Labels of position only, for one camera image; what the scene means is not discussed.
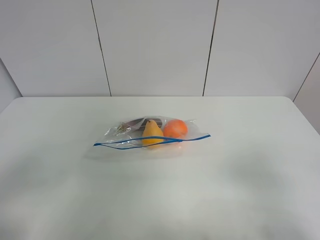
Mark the clear zip bag blue seal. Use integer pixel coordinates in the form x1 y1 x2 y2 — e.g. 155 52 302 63
83 115 211 162

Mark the yellow pear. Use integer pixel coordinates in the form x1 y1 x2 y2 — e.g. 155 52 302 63
141 119 164 148

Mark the orange fruit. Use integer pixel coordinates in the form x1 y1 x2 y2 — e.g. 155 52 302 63
163 119 188 139

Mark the purple eggplant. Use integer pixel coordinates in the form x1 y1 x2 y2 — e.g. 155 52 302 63
125 117 163 131

